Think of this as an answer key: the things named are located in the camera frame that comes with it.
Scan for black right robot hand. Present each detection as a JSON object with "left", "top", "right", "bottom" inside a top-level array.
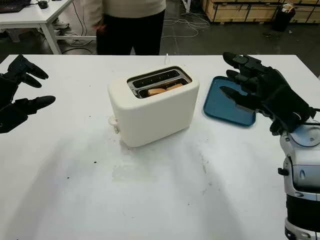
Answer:
[{"left": 220, "top": 51, "right": 312, "bottom": 137}]

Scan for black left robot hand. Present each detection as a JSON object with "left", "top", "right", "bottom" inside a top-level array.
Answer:
[{"left": 0, "top": 54, "right": 56, "bottom": 135}]

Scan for person right hand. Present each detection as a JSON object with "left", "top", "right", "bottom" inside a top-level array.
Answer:
[{"left": 91, "top": 22, "right": 108, "bottom": 33}]

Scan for toast slice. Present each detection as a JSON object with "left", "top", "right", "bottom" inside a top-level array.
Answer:
[{"left": 147, "top": 83, "right": 184, "bottom": 97}]

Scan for person in beige sweater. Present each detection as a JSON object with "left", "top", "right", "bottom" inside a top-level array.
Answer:
[{"left": 92, "top": 0, "right": 167, "bottom": 56}]

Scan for cream two-slot toaster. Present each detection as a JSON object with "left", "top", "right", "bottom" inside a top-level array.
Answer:
[{"left": 107, "top": 65, "right": 200, "bottom": 148}]

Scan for white sneakers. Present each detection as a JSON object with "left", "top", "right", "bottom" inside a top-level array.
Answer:
[{"left": 53, "top": 18, "right": 71, "bottom": 31}]

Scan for blue plastic tray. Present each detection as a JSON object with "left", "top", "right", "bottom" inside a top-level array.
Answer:
[{"left": 202, "top": 75, "right": 257, "bottom": 129}]

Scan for black trash bin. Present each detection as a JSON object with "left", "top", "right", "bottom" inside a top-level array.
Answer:
[{"left": 271, "top": 3, "right": 297, "bottom": 32}]

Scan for stacked wooden crates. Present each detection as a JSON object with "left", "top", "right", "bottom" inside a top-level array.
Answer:
[{"left": 201, "top": 0, "right": 320, "bottom": 24}]

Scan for white desk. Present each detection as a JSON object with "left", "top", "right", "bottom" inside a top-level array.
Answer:
[{"left": 0, "top": 0, "right": 97, "bottom": 55}]

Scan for grey plastic stool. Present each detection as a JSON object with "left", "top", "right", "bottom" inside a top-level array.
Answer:
[{"left": 0, "top": 29, "right": 19, "bottom": 43}]

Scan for black laptop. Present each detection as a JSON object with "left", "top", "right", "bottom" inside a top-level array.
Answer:
[{"left": 0, "top": 0, "right": 31, "bottom": 14}]

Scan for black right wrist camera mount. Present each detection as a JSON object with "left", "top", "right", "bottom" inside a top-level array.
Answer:
[{"left": 264, "top": 84, "right": 314, "bottom": 133}]

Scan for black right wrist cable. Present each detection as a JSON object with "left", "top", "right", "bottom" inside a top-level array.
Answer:
[{"left": 298, "top": 107, "right": 320, "bottom": 126}]

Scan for white floor cable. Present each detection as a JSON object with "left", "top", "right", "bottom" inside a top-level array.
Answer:
[{"left": 162, "top": 17, "right": 210, "bottom": 38}]

